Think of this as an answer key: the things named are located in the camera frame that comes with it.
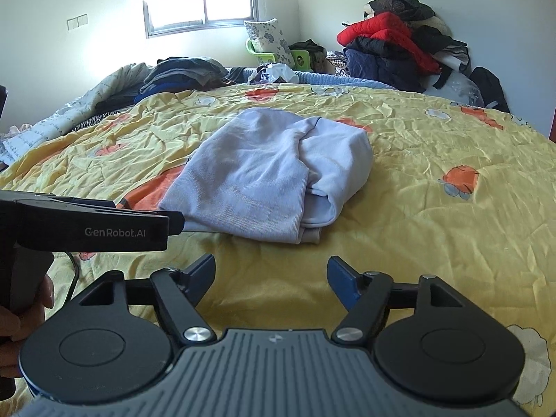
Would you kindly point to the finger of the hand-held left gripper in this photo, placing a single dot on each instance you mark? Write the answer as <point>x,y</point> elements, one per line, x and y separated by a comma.
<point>176,222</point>

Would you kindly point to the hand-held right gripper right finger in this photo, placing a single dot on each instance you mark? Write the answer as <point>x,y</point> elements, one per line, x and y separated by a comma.
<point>341,278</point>

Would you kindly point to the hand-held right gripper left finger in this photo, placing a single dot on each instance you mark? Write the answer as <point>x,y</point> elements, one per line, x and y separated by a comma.
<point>204,274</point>

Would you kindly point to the light purple lace shirt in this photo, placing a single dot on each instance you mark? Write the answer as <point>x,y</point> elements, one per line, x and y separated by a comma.
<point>260,173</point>

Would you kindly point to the pile of dark folded clothes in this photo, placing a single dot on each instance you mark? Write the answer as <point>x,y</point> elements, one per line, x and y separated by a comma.
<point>182,76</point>

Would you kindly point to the person's left hand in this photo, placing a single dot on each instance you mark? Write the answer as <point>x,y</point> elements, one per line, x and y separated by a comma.
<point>11,339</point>

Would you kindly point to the yellow printed bedspread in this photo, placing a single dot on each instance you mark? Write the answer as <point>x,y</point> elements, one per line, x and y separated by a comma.
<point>434,226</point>

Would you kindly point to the black white striped cloth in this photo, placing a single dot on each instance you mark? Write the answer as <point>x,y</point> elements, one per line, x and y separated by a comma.
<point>97,119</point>

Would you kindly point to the pale printed quilt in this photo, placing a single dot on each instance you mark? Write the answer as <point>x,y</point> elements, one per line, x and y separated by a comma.
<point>65,113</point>

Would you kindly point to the white plastic bag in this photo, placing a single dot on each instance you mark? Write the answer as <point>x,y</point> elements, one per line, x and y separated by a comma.
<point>276,73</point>

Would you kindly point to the green plastic stool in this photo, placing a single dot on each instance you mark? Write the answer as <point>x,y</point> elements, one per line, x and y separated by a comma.
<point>304,61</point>
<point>260,55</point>

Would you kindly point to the blue knitted blanket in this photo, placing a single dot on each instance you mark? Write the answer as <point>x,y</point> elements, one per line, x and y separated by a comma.
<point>339,80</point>

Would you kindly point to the grey floral pillow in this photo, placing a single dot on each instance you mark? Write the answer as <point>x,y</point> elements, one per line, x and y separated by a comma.
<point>269,37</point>

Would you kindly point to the window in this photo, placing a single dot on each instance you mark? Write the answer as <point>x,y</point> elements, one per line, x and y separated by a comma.
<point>200,11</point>

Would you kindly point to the houndstooth cloth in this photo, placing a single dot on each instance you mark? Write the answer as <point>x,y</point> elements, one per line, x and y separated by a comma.
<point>335,63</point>

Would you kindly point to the navy quilted jacket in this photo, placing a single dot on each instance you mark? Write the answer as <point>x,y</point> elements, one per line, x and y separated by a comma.
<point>378,65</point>

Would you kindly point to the dark cloth on stool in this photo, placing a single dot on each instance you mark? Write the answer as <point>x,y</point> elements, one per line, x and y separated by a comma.
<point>306,45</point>

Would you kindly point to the white floral cushion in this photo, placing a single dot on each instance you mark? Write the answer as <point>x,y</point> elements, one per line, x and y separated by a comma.
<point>460,87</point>

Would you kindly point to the black bag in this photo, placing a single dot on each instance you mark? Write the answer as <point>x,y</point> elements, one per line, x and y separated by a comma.
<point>488,89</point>

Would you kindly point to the red quilted jacket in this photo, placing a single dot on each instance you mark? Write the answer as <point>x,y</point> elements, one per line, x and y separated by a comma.
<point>382,30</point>

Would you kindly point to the black white garment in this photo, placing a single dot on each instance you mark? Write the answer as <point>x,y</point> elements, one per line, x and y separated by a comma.
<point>447,50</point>

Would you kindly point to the brown wooden door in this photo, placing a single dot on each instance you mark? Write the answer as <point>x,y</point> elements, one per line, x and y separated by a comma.
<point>553,128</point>

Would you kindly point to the black jacket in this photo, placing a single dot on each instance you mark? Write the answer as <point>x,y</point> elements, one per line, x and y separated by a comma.
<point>399,4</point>

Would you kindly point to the wall switches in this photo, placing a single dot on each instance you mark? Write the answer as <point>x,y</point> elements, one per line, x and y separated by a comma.
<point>77,21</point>

